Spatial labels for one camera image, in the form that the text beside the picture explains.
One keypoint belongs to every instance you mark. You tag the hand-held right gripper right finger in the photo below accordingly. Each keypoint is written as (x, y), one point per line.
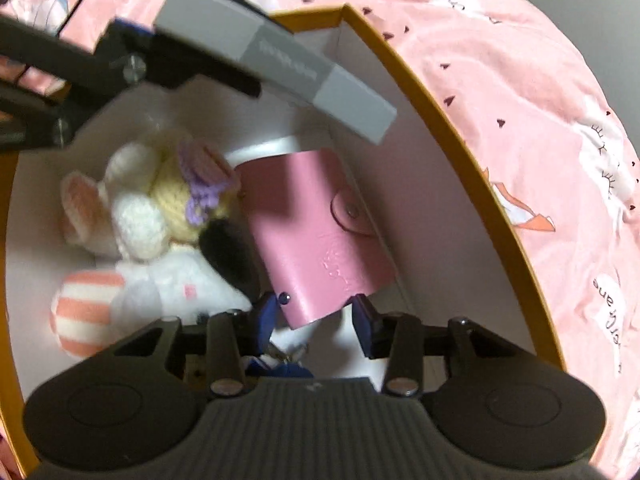
(362, 322)

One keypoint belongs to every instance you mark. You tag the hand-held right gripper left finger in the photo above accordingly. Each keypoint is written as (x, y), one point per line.
(265, 320)

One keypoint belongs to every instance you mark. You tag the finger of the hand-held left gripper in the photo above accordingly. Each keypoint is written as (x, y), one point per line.
(165, 62)

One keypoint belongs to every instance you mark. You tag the pink snap wallet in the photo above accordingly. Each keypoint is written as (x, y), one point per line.
(310, 230)

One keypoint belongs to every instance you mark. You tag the orange cardboard box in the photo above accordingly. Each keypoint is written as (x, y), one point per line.
(450, 220)

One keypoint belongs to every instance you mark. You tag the grey rectangular box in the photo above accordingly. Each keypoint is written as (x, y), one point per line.
(300, 70)

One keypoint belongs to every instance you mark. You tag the white plush toy striped feet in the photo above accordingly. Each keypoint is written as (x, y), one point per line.
(165, 280)

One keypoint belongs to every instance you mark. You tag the cream crochet doll purple flower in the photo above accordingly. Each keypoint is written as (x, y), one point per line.
(165, 195)

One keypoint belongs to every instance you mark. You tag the pink printed blanket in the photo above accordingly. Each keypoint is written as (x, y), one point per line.
(525, 85)

